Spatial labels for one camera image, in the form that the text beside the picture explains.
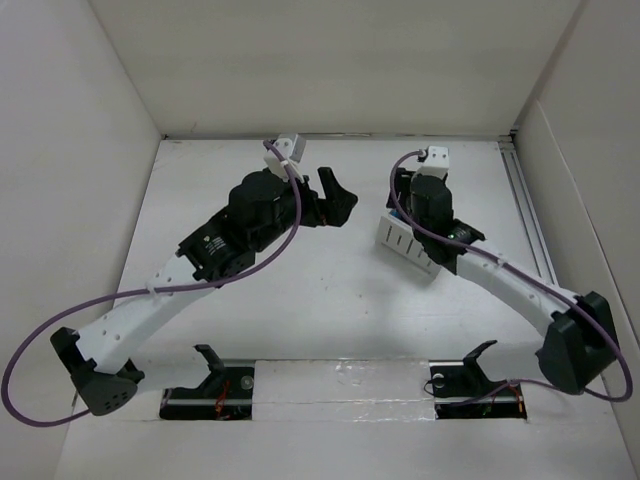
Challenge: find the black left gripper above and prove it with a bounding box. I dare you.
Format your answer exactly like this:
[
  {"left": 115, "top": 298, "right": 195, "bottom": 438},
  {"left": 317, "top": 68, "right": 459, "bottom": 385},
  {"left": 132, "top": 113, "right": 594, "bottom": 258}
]
[{"left": 251, "top": 167, "right": 356, "bottom": 253}]

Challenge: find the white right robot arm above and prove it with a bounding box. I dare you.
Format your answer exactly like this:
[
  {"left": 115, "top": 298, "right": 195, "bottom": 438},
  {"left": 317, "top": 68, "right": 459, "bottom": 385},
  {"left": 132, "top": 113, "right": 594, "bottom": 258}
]
[{"left": 387, "top": 167, "right": 618, "bottom": 395}]

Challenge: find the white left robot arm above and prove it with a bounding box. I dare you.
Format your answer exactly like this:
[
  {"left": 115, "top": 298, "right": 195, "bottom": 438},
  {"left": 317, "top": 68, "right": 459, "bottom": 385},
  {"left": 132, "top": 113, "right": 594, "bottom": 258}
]
[{"left": 50, "top": 167, "right": 358, "bottom": 416}]

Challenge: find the white slotted desk organizer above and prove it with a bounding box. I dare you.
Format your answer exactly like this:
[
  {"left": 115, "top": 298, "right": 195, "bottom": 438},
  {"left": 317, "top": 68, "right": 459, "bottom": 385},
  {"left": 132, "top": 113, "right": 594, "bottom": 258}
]
[{"left": 376, "top": 209, "right": 441, "bottom": 280}]

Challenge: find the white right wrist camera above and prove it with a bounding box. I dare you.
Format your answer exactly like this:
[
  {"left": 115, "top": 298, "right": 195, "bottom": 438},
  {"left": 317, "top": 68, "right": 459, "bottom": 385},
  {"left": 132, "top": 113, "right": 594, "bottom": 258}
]
[{"left": 415, "top": 146, "right": 450, "bottom": 181}]

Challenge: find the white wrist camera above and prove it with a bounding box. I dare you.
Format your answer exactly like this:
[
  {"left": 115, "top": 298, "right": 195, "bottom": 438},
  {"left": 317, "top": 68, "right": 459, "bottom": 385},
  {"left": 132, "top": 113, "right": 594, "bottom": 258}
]
[
  {"left": 263, "top": 133, "right": 306, "bottom": 181},
  {"left": 415, "top": 146, "right": 450, "bottom": 181}
]

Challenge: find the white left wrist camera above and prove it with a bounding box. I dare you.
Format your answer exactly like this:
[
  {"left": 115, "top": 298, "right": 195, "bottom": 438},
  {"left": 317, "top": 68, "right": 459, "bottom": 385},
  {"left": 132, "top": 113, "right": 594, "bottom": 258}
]
[{"left": 263, "top": 133, "right": 306, "bottom": 181}]

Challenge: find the aluminium rail right side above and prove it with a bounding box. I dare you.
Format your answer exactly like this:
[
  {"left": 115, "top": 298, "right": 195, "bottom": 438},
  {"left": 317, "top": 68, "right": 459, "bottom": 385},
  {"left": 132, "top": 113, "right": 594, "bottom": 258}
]
[{"left": 498, "top": 139, "right": 557, "bottom": 284}]

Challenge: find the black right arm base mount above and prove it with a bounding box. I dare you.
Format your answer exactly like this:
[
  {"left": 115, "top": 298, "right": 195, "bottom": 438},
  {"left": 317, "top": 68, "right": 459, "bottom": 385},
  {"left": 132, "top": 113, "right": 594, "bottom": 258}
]
[{"left": 423, "top": 340, "right": 527, "bottom": 420}]

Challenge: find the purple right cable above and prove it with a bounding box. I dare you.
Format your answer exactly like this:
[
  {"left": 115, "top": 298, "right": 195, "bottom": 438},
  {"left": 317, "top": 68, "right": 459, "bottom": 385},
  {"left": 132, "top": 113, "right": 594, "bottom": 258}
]
[{"left": 388, "top": 149, "right": 631, "bottom": 403}]

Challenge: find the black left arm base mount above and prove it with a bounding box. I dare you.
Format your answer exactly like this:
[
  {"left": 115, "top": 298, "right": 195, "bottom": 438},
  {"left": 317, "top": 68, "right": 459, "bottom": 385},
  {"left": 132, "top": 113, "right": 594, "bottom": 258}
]
[{"left": 159, "top": 344, "right": 256, "bottom": 421}]

